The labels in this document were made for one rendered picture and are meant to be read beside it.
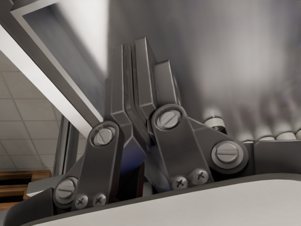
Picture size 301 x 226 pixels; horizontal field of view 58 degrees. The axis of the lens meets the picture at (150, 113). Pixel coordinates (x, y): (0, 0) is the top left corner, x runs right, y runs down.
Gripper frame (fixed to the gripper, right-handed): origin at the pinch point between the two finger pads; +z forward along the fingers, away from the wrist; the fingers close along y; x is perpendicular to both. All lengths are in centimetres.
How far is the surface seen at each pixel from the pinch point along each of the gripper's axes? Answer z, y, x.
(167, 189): 7.1, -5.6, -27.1
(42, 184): 9.9, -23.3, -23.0
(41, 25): 6.6, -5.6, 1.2
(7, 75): 97, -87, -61
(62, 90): 7.0, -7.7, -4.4
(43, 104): 97, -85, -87
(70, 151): 26, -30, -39
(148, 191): 5.6, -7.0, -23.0
